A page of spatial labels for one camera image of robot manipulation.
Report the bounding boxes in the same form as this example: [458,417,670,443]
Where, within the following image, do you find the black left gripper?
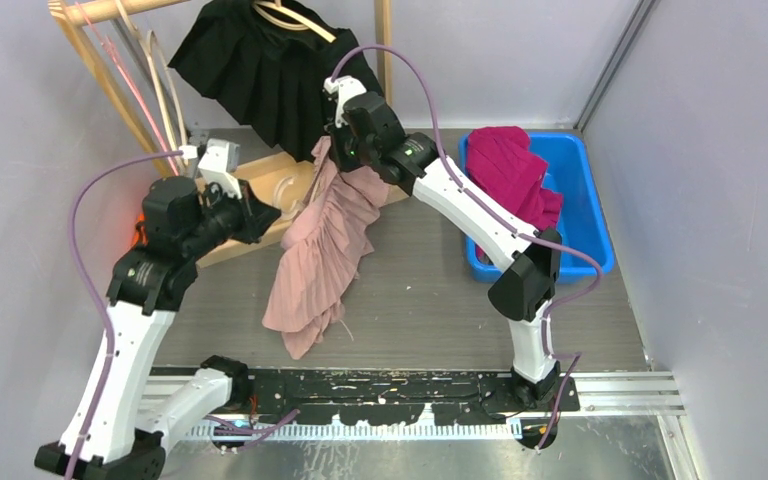
[181,176,279,261]

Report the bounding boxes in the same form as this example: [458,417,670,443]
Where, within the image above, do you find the wooden hanger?
[115,0,188,150]
[252,1,336,43]
[272,168,320,221]

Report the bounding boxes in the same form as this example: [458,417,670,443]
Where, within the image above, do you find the pink pleated garment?
[262,137,390,360]

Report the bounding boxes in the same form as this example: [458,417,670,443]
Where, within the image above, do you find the magenta dress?
[466,126,563,230]

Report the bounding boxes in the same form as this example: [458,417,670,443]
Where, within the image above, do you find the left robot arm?
[34,176,281,479]

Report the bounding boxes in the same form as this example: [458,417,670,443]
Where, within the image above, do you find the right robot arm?
[326,87,561,411]

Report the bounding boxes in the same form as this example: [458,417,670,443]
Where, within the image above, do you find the wooden hanger under black garment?
[252,1,336,43]

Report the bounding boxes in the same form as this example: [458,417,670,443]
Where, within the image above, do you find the wooden clothes rack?
[47,0,412,270]

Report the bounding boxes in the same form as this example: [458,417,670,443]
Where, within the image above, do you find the black garment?
[169,1,359,162]

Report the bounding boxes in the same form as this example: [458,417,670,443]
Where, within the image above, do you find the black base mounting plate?
[152,367,582,452]

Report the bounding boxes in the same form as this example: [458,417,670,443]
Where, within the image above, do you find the blue plastic bin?
[465,131,615,284]

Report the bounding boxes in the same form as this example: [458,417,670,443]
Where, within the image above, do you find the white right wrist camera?
[323,76,367,129]

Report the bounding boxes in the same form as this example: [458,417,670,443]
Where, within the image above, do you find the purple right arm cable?
[328,43,605,452]

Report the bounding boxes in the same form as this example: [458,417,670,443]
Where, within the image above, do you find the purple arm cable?
[328,43,605,452]
[62,144,190,480]

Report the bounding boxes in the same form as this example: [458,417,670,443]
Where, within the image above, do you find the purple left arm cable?
[62,144,190,480]

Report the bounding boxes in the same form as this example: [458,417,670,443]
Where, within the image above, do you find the aluminium rail frame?
[174,372,684,442]

